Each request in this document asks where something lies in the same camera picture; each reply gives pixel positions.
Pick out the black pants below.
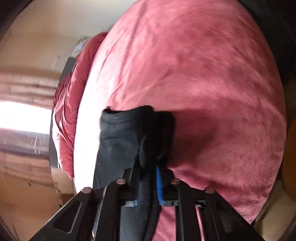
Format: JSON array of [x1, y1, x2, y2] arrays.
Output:
[[93, 105, 175, 240]]

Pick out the black headboard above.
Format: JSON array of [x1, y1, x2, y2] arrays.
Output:
[[49, 57, 76, 169]]

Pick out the red crumpled duvet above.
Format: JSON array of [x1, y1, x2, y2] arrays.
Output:
[[53, 32, 107, 179]]

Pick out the pink fleece bed blanket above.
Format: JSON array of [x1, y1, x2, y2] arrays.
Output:
[[73, 0, 287, 241]]

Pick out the beige curtain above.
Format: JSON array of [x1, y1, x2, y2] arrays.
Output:
[[1, 72, 59, 186]]

